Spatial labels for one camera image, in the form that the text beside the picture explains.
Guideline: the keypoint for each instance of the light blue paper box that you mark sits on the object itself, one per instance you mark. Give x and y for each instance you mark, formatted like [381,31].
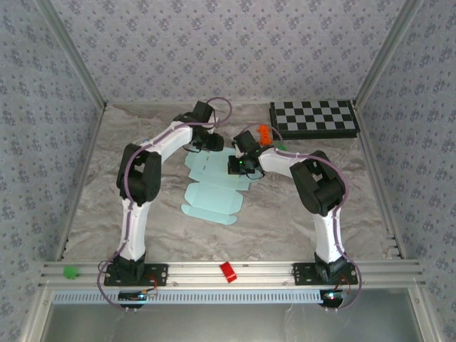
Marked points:
[213,199]

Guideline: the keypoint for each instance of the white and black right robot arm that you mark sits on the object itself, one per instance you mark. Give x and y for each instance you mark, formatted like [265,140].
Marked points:
[329,231]

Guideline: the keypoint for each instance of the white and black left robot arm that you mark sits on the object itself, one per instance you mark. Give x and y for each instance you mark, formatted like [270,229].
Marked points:
[133,228]

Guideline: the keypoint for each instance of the orange toy block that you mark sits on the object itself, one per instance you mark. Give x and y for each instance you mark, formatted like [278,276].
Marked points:
[264,133]

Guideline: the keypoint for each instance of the green toy block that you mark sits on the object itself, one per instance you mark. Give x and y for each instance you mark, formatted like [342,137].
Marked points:
[280,146]

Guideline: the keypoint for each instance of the black and grey chessboard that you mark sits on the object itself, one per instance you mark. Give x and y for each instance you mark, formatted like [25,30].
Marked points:
[313,117]

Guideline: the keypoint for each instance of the red plastic block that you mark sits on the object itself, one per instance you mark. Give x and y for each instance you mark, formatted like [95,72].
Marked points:
[228,272]

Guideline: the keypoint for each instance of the green round toy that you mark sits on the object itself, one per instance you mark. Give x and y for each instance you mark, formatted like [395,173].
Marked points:
[70,272]

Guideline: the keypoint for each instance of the aluminium side rail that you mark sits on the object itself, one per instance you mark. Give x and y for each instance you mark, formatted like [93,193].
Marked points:
[83,178]
[381,185]

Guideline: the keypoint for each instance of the aluminium frame rail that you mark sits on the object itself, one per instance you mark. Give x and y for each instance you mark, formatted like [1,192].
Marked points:
[199,274]

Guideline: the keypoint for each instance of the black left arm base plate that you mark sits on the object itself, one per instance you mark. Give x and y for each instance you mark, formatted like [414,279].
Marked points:
[156,274]

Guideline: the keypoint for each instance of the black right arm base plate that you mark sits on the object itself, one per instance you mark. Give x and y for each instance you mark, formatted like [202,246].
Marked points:
[303,274]

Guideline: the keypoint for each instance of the aluminium corner post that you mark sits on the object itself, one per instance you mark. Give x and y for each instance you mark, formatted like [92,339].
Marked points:
[71,53]
[388,53]

